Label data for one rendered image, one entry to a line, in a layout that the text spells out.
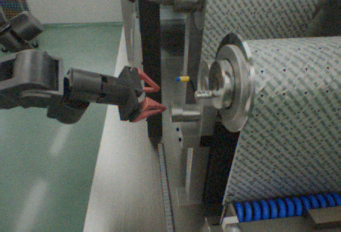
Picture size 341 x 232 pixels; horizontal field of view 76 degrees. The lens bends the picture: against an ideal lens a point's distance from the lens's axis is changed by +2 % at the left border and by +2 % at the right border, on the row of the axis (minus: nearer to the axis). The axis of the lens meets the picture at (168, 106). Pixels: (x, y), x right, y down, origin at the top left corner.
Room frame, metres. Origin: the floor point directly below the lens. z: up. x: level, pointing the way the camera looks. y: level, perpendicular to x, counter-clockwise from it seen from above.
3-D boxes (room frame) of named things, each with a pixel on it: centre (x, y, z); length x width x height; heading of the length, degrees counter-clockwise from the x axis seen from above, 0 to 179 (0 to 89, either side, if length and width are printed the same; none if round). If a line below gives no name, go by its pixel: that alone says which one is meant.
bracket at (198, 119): (0.32, -0.05, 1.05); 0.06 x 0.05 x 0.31; 97
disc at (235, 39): (0.29, -0.09, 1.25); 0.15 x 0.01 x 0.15; 7
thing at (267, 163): (0.24, -0.22, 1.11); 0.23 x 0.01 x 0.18; 97
